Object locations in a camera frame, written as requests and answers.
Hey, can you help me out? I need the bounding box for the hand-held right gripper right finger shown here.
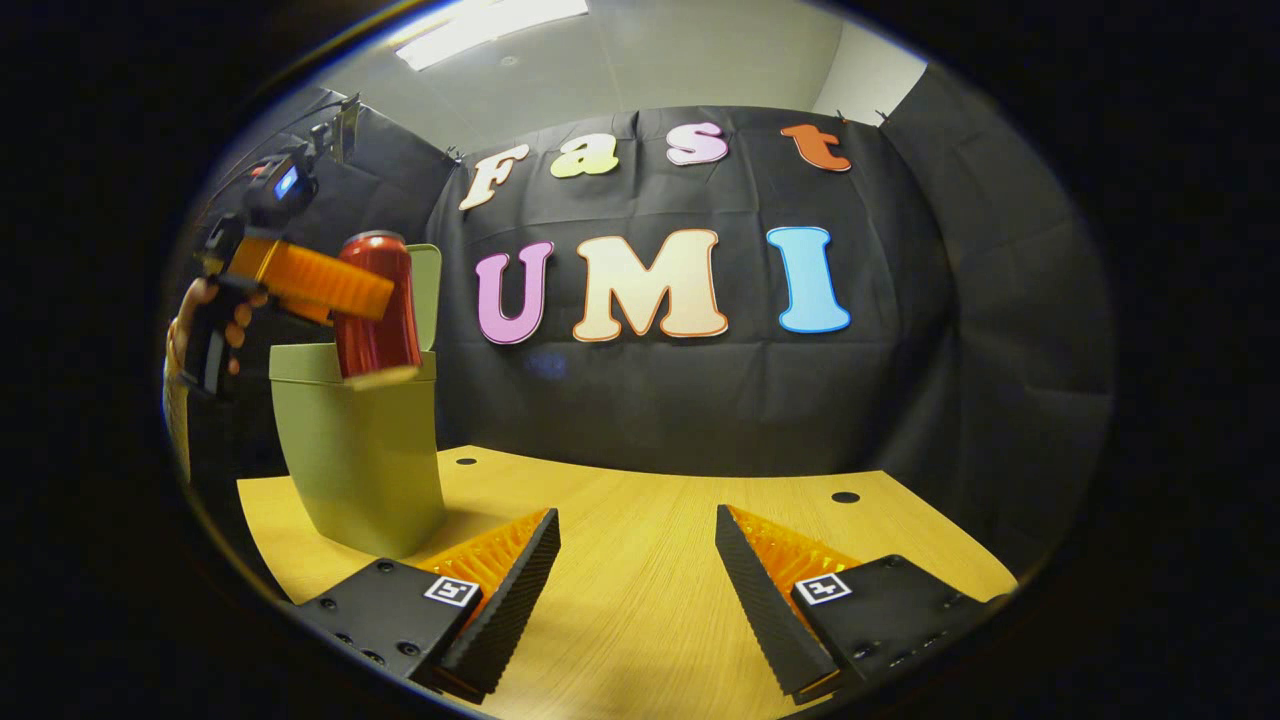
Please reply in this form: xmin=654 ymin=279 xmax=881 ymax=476
xmin=714 ymin=505 xmax=1011 ymax=707

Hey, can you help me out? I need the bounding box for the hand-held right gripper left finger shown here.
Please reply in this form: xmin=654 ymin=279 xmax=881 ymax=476
xmin=300 ymin=508 xmax=563 ymax=706

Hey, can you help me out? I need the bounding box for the red pop can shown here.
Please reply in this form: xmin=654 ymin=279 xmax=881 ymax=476
xmin=333 ymin=230 xmax=424 ymax=391

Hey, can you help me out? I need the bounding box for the green desktop garbage bin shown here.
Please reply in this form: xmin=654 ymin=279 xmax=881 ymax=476
xmin=268 ymin=243 xmax=447 ymax=559

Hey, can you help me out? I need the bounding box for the wooden desktop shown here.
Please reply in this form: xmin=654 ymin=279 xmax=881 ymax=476
xmin=237 ymin=445 xmax=1019 ymax=720

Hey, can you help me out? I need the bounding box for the black backdrop cloth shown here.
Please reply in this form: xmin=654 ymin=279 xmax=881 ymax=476
xmin=170 ymin=62 xmax=1116 ymax=571

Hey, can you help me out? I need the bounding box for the ceiling light panel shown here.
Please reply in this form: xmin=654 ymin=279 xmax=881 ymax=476
xmin=395 ymin=0 xmax=591 ymax=71

